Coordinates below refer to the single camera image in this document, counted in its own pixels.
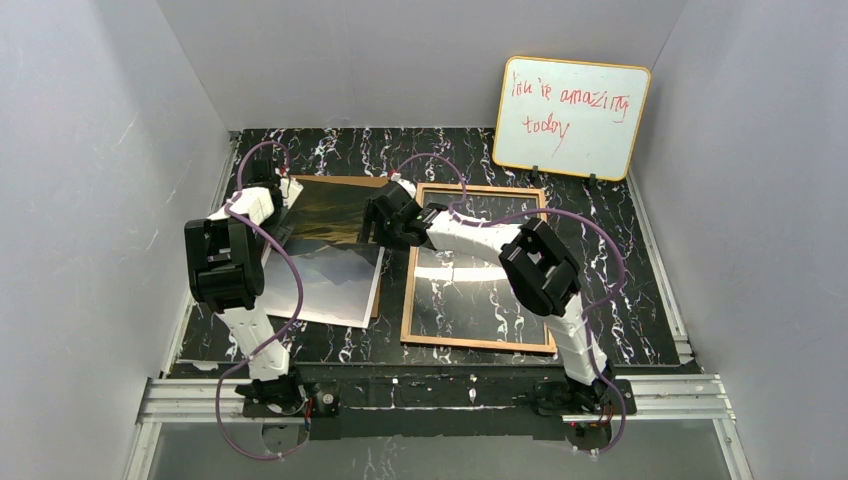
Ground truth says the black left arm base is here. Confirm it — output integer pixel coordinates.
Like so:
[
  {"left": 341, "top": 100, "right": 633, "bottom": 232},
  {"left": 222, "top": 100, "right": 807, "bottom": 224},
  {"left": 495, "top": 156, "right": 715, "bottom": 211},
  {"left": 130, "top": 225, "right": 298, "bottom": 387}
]
[{"left": 235, "top": 374, "right": 341, "bottom": 419}]

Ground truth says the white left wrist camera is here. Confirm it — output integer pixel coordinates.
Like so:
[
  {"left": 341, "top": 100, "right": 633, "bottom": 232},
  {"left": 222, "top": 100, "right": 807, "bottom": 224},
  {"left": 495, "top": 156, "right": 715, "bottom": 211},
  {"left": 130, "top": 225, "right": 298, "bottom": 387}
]
[{"left": 280, "top": 177, "right": 304, "bottom": 209}]

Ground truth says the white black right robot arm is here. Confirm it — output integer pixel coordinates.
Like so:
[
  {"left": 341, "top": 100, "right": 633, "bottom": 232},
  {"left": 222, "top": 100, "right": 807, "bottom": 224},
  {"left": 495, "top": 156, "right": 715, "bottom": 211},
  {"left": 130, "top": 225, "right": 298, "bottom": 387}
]
[{"left": 358, "top": 177, "right": 612, "bottom": 386}]

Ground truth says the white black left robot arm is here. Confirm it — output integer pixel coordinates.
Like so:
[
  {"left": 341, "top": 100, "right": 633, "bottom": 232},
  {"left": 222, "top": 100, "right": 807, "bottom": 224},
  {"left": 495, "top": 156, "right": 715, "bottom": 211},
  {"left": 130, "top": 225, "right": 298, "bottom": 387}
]
[{"left": 183, "top": 160, "right": 302, "bottom": 382}]

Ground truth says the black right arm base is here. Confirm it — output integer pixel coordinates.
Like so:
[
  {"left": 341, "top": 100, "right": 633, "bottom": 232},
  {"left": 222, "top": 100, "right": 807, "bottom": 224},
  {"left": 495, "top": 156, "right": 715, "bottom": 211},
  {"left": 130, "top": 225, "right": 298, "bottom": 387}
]
[{"left": 527, "top": 379, "right": 637, "bottom": 419}]

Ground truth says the black wooden picture frame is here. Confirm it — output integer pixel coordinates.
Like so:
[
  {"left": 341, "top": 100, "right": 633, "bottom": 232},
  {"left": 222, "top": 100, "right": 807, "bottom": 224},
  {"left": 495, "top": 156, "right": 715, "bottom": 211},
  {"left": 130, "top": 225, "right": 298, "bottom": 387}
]
[{"left": 400, "top": 183, "right": 558, "bottom": 355}]

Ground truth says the aluminium mounting rail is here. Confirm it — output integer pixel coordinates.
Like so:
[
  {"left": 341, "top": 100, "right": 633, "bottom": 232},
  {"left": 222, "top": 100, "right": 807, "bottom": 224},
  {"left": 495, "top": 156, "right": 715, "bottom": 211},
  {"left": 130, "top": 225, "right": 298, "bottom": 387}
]
[{"left": 126, "top": 371, "right": 752, "bottom": 479}]

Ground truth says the clear acrylic sheet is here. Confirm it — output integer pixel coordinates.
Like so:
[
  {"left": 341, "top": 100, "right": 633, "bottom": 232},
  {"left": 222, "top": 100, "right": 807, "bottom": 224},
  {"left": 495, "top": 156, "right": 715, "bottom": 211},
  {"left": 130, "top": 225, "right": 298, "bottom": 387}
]
[{"left": 410, "top": 192, "right": 550, "bottom": 344}]

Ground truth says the landscape photo print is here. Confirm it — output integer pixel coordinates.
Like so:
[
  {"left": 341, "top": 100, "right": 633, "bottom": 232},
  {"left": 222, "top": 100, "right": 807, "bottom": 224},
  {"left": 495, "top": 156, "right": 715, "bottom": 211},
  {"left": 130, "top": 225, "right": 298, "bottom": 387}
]
[{"left": 261, "top": 180, "right": 387, "bottom": 331}]

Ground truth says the whiteboard with red writing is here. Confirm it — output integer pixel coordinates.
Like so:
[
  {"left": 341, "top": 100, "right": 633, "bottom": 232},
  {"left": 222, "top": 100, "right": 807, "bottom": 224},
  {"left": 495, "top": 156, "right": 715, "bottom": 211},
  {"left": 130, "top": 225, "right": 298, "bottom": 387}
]
[{"left": 492, "top": 56, "right": 652, "bottom": 181}]

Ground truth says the brown frame backing board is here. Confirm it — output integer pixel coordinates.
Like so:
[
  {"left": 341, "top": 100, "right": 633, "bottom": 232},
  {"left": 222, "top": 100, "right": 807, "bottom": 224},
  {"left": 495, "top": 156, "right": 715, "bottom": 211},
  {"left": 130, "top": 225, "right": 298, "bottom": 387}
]
[{"left": 294, "top": 174, "right": 392, "bottom": 321}]

